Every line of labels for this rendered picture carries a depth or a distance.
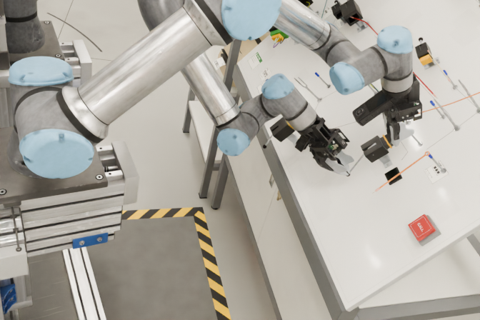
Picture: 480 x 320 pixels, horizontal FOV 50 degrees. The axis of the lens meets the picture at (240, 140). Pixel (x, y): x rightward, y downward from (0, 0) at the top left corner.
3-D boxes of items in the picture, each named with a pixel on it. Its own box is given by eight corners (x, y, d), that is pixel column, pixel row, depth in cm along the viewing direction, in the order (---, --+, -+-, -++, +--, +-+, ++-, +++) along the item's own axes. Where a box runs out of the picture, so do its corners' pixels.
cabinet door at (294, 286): (299, 380, 165) (338, 311, 141) (255, 244, 205) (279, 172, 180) (307, 378, 166) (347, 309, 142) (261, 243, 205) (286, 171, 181)
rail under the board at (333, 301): (333, 325, 137) (341, 311, 133) (231, 76, 222) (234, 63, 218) (352, 323, 138) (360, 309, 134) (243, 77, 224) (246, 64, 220)
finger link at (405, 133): (417, 148, 137) (415, 121, 131) (395, 153, 138) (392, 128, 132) (413, 140, 140) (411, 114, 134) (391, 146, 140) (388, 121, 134)
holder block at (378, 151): (366, 152, 146) (360, 145, 143) (383, 141, 144) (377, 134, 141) (371, 163, 143) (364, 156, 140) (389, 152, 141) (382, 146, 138)
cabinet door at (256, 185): (256, 243, 205) (280, 171, 181) (226, 152, 245) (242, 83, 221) (261, 243, 206) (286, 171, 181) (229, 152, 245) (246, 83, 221)
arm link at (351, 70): (321, 77, 125) (361, 57, 126) (347, 104, 117) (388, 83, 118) (318, 53, 119) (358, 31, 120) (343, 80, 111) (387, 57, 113)
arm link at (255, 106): (222, 121, 138) (252, 104, 132) (239, 101, 147) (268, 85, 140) (239, 143, 140) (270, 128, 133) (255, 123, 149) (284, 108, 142)
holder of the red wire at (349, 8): (363, 6, 184) (348, -14, 177) (371, 29, 175) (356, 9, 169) (351, 13, 186) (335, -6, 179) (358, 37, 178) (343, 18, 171)
